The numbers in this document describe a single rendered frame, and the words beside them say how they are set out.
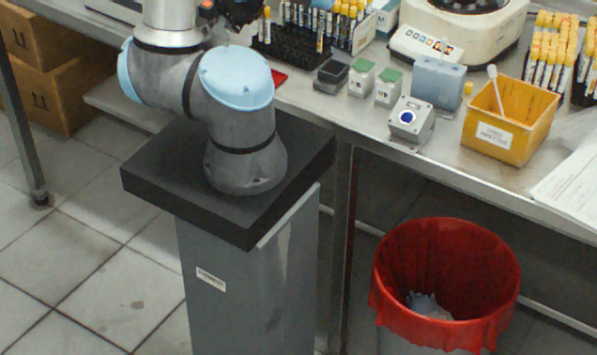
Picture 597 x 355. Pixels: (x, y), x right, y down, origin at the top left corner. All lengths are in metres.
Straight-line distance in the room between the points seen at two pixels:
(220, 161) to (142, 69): 0.20
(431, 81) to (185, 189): 0.57
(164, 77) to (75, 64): 1.67
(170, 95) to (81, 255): 1.37
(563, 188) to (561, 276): 0.73
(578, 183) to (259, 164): 0.60
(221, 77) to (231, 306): 0.51
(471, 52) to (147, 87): 0.76
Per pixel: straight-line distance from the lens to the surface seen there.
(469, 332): 1.92
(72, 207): 2.82
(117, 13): 2.00
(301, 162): 1.46
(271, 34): 1.90
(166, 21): 1.34
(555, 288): 2.25
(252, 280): 1.49
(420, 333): 1.93
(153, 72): 1.35
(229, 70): 1.30
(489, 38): 1.82
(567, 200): 1.55
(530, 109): 1.69
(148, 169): 1.48
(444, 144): 1.64
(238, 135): 1.33
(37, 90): 3.06
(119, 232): 2.70
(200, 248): 1.53
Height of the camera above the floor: 1.91
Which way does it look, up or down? 43 degrees down
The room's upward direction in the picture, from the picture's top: 1 degrees clockwise
